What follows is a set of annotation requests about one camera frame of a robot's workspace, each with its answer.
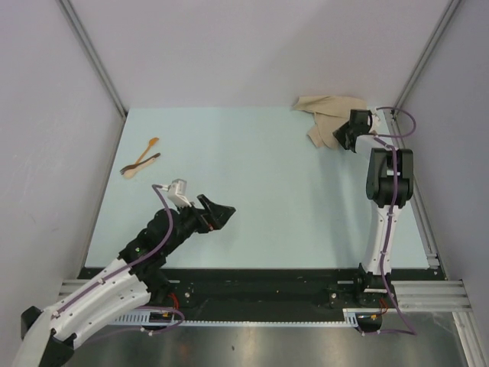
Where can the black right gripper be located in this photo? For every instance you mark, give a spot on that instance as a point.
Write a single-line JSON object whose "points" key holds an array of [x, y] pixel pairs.
{"points": [[338, 134]]}

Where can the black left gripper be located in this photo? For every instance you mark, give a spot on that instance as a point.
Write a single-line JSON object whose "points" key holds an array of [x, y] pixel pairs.
{"points": [[212, 217]]}

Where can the beige cloth napkin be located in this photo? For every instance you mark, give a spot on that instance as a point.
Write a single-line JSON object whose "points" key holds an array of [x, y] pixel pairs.
{"points": [[329, 114]]}

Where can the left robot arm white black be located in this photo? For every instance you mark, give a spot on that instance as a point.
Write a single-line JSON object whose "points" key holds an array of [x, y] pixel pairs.
{"points": [[50, 336]]}

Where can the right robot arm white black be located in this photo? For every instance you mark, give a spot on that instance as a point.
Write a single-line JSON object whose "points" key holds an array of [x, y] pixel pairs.
{"points": [[389, 187]]}

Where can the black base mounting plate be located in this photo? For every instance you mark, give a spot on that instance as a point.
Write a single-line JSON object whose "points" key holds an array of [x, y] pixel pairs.
{"points": [[214, 311]]}

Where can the orange wooden spoon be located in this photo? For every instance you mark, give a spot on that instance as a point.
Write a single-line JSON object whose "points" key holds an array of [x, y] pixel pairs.
{"points": [[150, 144]]}

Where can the light wooden spoon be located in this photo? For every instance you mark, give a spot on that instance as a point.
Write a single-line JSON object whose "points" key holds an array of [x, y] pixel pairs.
{"points": [[132, 172]]}

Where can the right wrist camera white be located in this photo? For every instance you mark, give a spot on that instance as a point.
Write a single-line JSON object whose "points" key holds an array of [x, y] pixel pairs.
{"points": [[374, 121]]}

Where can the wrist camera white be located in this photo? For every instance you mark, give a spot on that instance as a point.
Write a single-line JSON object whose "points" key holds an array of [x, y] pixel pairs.
{"points": [[374, 121], [176, 193]]}

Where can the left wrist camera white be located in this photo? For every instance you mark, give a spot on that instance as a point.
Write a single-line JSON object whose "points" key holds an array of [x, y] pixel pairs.
{"points": [[176, 193]]}

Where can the right aluminium table rail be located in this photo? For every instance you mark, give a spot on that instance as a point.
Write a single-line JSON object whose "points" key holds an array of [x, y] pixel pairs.
{"points": [[401, 125]]}

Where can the right aluminium frame post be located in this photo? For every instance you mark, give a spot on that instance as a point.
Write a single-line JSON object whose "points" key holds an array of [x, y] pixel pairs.
{"points": [[437, 34]]}

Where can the aluminium frame post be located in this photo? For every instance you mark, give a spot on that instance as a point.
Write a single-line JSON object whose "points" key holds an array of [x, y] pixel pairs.
{"points": [[437, 34], [76, 25]]}

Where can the white slotted cable duct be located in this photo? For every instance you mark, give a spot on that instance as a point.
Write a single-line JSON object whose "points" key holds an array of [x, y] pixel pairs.
{"points": [[148, 318]]}

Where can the front aluminium cross rail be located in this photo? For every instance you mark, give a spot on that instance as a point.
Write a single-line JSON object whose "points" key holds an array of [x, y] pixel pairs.
{"points": [[428, 292]]}

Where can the left aluminium frame post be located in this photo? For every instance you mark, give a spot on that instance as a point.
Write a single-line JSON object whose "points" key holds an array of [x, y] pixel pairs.
{"points": [[76, 25]]}

